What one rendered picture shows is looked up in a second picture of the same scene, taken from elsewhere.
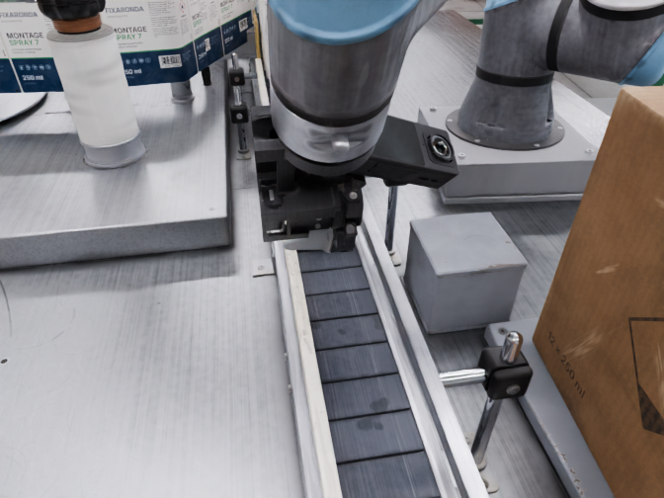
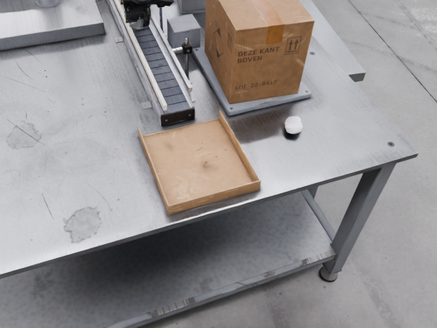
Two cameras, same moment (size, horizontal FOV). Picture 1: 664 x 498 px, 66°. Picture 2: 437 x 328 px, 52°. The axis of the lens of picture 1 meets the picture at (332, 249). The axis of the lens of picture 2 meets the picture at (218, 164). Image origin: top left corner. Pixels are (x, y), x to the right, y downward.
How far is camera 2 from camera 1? 113 cm
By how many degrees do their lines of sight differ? 15
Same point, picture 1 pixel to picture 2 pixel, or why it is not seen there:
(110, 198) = (56, 18)
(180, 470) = (110, 87)
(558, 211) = not seen: hidden behind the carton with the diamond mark
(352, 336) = (151, 51)
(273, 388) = (131, 69)
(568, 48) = not seen: outside the picture
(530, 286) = not seen: hidden behind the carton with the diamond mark
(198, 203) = (91, 18)
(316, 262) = (138, 34)
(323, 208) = (141, 12)
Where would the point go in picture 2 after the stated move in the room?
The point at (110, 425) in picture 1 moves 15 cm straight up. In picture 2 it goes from (86, 81) to (79, 42)
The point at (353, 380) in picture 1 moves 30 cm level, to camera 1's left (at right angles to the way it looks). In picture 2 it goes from (153, 60) to (61, 68)
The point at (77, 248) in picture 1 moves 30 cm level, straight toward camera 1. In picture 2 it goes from (51, 37) to (98, 77)
